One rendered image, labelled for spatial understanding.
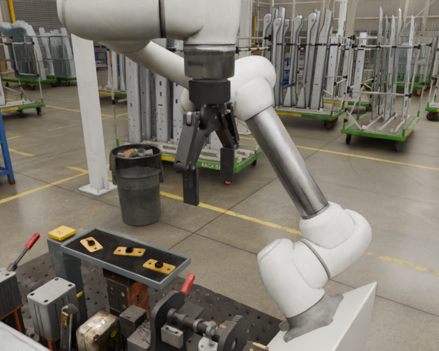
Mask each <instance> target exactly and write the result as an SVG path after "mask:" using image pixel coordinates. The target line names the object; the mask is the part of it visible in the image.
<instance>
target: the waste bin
mask: <svg viewBox="0 0 439 351"><path fill-rule="evenodd" d="M109 154H110V156H109V170H110V171H111V176H112V183H113V185H117V188H118V197H119V203H120V207H121V216H122V220H123V222H124V223H126V224H128V225H131V226H145V225H149V224H152V223H154V222H156V221H157V220H158V219H159V218H160V182H164V175H163V168H162V151H161V150H160V149H159V148H158V147H156V146H152V145H148V144H144V143H132V144H126V145H122V146H118V147H115V148H113V149H111V150H110V153H109Z"/></svg>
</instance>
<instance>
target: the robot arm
mask: <svg viewBox="0 0 439 351"><path fill-rule="evenodd" d="M56 2H57V10H58V16H59V20H60V22H61V24H62V25H63V26H64V27H65V28H66V29H67V31H69V32H70V33H72V34H73V35H75V36H78V37H80V38H83V39H85V40H92V41H96V42H97V43H98V44H100V45H104V46H105V47H107V48H108V49H110V50H112V51H113V52H116V53H119V54H124V55H125V56H126V57H128V58H129V59H130V60H131V61H134V62H135V63H137V64H139V65H141V66H142V67H144V68H146V69H148V70H150V71H152V72H154V73H156V74H158V75H160V76H162V77H164V78H166V79H168V80H170V81H172V82H174V83H176V84H178V85H180V86H182V87H184V90H183V92H182V95H181V97H180V102H179V107H180V113H181V116H182V117H183V127H182V130H181V134H180V139H179V142H178V148H177V151H176V157H175V160H174V168H175V169H181V170H182V172H183V202H184V203H186V204H190V205H195V206H198V205H199V169H198V168H195V166H196V165H197V161H198V159H199V156H200V154H201V150H202V148H203V145H204V142H205V140H206V138H207V137H209V136H210V133H211V132H213V131H215V133H216V134H217V136H218V138H219V140H220V142H221V144H222V145H223V148H220V180H223V181H227V182H233V181H234V160H235V150H238V149H239V145H238V144H239V143H240V138H239V135H238V130H237V126H236V121H235V118H234V116H236V117H237V118H238V119H239V120H241V121H242V122H245V123H246V125H247V126H248V128H249V130H250V132H251V133H252V135H253V137H254V138H255V140H256V142H257V143H258V145H259V147H260V149H261V150H262V152H263V154H264V155H265V157H266V159H267V160H268V162H269V163H270V165H271V167H272V169H273V171H274V172H275V174H276V175H277V177H278V178H279V181H280V182H281V184H282V185H283V187H284V189H285V190H286V192H287V194H288V195H289V197H290V199H291V200H292V202H293V204H294V206H295V207H296V209H297V211H298V212H299V214H300V216H301V218H300V223H299V228H300V232H301V235H302V239H301V240H300V241H298V242H295V243H292V241H290V240H288V239H284V238H282V239H276V240H274V241H272V242H271V243H270V244H269V245H268V246H266V247H265V248H264V249H263V250H261V251H260V252H259V254H258V256H257V260H258V269H259V274H260V276H261V280H262V282H263V285H264V286H265V289H266V290H267V291H268V293H269V295H270V296H271V298H272V300H273V301H274V303H275V304H276V305H277V307H278V308H279V310H280V311H281V312H282V313H283V314H284V316H285V317H286V319H285V320H284V321H283V322H281V323H280V324H279V329H280V330H281V331H282V332H285V331H287V332H286V334H285V335H284V337H283V339H284V342H285V343H288V342H289V341H291V340H293V339H294V338H297V337H299V336H301V335H304V334H306V333H309V332H312V331H314V330H315V329H318V328H321V327H325V326H328V325H329V324H331V323H332V322H333V317H334V315H335V313H336V311H337V309H338V307H339V305H340V303H341V301H342V300H343V298H344V296H343V295H342V294H338V295H335V296H333V297H329V295H328V294H327V293H326V292H325V291H324V289H323V286H324V285H325V283H326V282H327V281H328V280H329V279H331V278H332V277H334V276H336V275H337V274H339V273H340V272H342V271H344V270H345V269H346V268H347V267H349V266H350V265H352V264H353V263H354V262H355V261H356V260H357V259H358V258H359V257H360V256H361V255H362V254H363V253H364V252H365V251H366V249H367V247H368V246H369V244H370V242H371V235H372V231H371V227H370V225H369V223H368V222H367V220H366V219H365V218H364V217H363V216H362V215H360V214H359V213H357V212H356V211H353V210H348V209H346V210H343V209H342V208H341V206H340V205H338V204H336V203H333V202H330V201H327V199H326V198H325V196H324V194H323V193H322V191H321V189H320V187H319V186H318V184H317V182H316V181H315V179H314V177H313V175H312V174H311V172H310V170H309V169H308V167H307V165H306V164H305V161H304V160H303V158H302V157H301V155H300V153H299V152H298V149H297V148H296V147H295V144H294V142H293V140H292V139H291V137H290V135H289V134H288V132H287V131H286V128H285V127H284V125H283V123H282V122H281V120H280V119H279V116H278V115H277V113H276V111H275V110H274V108H273V107H272V105H271V104H273V96H272V90H271V89H272V88H273V87H274V85H275V82H276V74H275V69H274V68H273V66H272V64H271V62H269V60H268V59H266V58H265V57H263V56H248V57H245V58H240V59H238V60H237V61H235V58H236V46H235V44H236V36H237V32H238V28H239V25H240V0H56ZM158 38H168V39H175V40H182V41H183V44H184V45H183V53H184V58H182V57H180V56H178V55H176V54H174V53H173V52H170V51H169V50H167V49H165V48H163V47H161V46H159V45H157V44H155V43H154V42H152V39H158ZM198 128H199V130H198ZM233 137H234V138H233ZM180 161H181V162H180ZM190 162H191V163H190Z"/></svg>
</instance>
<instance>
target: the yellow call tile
mask: <svg viewBox="0 0 439 351"><path fill-rule="evenodd" d="M75 233H76V230H75V229H72V228H69V227H67V226H61V227H59V228H57V229H55V230H53V231H51V232H49V233H48V236H49V237H52V238H54V239H57V240H60V241H61V240H63V239H65V238H67V237H69V236H71V235H73V234H75Z"/></svg>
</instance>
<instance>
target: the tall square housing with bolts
mask: <svg viewBox="0 0 439 351"><path fill-rule="evenodd" d="M27 298H28V302H29V308H30V312H31V318H32V322H33V328H34V333H36V334H37V335H39V338H40V344H41V345H43V346H45V347H46V348H48V349H50V350H51V351H58V350H60V344H61V309H62V308H63V307H64V306H66V305H68V304H73V305H75V306H76V307H77V309H78V321H77V328H78V327H80V324H79V323H80V322H81V319H80V314H79V306H78V301H77V293H76V288H75V284H73V283H71V282H69V281H66V280H64V279H62V278H59V277H56V278H54V279H52V280H51V281H49V282H48V283H46V284H45V285H43V286H41V287H39V288H38V289H36V290H34V291H33V292H31V293H30V294H28V295H27Z"/></svg>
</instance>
